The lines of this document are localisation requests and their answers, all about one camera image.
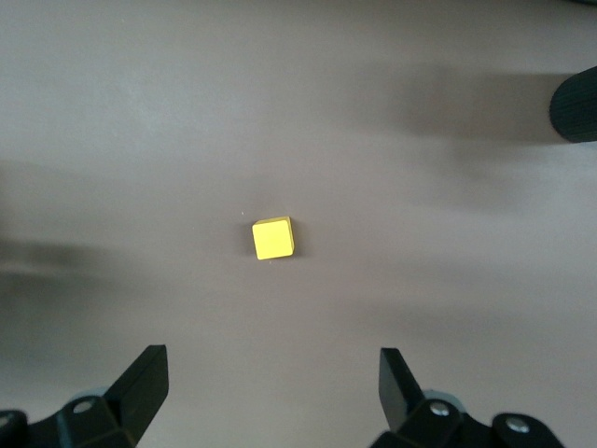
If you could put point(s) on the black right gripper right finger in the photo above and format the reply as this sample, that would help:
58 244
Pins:
396 396

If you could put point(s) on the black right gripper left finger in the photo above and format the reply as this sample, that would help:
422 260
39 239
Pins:
140 396

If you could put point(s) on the yellow wooden block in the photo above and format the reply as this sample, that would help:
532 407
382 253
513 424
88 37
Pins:
273 239

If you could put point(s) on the black ribbed cylinder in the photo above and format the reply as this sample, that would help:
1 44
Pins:
576 105

